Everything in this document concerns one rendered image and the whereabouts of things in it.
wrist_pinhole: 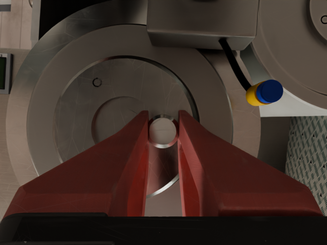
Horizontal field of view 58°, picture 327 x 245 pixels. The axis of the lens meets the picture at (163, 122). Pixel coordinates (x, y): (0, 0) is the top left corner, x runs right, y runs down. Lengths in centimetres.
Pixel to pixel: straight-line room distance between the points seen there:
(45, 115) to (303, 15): 16
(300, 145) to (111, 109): 28
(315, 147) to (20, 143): 29
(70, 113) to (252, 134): 10
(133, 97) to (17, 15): 383
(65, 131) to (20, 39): 371
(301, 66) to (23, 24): 377
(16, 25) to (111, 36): 378
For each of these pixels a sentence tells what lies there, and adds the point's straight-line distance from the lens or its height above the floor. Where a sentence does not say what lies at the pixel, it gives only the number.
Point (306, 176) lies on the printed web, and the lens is 38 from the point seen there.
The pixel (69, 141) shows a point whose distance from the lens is 16.
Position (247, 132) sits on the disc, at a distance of 17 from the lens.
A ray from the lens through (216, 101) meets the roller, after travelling 16.
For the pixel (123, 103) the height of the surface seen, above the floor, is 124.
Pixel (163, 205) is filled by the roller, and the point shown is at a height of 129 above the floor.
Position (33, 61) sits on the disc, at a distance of 19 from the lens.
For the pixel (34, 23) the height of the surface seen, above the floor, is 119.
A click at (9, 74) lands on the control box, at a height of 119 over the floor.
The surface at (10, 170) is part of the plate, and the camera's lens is 58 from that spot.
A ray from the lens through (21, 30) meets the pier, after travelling 388.
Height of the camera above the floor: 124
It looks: 1 degrees up
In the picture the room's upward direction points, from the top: 176 degrees counter-clockwise
